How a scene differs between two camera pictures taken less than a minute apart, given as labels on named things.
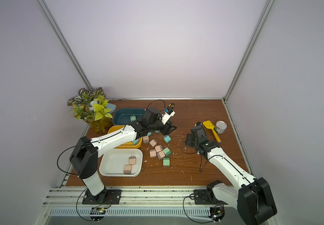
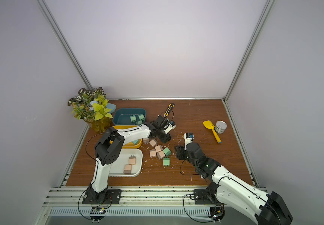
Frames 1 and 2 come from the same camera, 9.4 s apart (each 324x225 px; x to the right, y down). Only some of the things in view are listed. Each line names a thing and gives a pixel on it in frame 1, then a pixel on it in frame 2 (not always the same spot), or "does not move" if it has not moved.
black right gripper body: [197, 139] -> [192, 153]
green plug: [133, 117] does not move
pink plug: [152, 153] does not move
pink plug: [127, 169] does not move
